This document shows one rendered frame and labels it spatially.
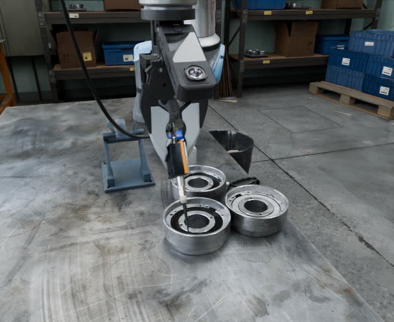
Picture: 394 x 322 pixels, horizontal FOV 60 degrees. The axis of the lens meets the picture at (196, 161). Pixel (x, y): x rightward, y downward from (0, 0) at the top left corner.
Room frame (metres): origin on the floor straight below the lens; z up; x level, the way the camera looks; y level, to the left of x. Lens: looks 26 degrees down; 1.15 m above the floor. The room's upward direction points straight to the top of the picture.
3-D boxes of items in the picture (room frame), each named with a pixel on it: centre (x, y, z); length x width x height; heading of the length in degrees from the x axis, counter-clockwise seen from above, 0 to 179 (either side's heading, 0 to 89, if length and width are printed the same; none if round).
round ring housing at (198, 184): (0.56, 0.00, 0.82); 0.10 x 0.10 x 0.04
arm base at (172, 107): (1.05, 0.13, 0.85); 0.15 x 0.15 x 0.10
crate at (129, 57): (4.10, 0.81, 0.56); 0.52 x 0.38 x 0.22; 104
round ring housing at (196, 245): (0.44, 0.00, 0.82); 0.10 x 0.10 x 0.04
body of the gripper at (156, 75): (0.50, 0.04, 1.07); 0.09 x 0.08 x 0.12; 17
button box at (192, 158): (0.72, 0.05, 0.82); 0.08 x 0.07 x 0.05; 17
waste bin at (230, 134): (1.76, -0.15, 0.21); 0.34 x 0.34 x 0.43
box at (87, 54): (3.93, 1.32, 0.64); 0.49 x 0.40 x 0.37; 112
